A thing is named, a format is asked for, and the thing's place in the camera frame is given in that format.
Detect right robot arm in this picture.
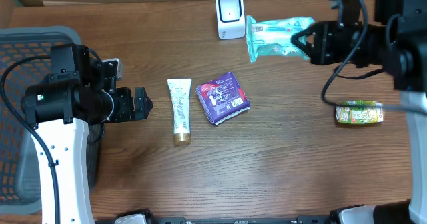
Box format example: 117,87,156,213
291,0,426,223

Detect white barcode scanner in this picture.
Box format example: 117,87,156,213
216,0,246,40

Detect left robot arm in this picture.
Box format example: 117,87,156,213
21,43,153,223

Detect white cream tube gold cap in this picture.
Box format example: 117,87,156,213
167,79,192,145

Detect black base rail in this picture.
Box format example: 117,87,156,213
147,215,331,224

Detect teal wet wipes pack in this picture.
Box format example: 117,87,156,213
246,15,314,63

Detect purple sanitary pad pack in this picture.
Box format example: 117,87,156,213
195,72,251,126

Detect green tea carton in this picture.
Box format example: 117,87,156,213
335,100,384,125

